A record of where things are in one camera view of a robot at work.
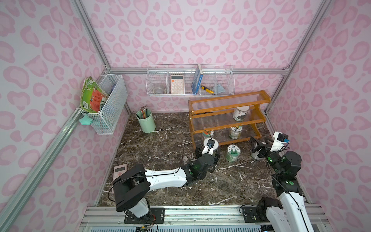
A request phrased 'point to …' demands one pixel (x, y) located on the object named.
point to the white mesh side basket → (105, 121)
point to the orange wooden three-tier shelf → (227, 119)
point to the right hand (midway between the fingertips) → (258, 137)
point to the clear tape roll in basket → (159, 90)
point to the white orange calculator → (177, 84)
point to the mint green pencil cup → (147, 124)
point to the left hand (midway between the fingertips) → (210, 143)
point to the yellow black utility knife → (206, 89)
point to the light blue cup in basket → (220, 89)
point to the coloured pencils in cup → (143, 110)
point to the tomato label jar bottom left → (208, 134)
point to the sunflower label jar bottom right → (235, 132)
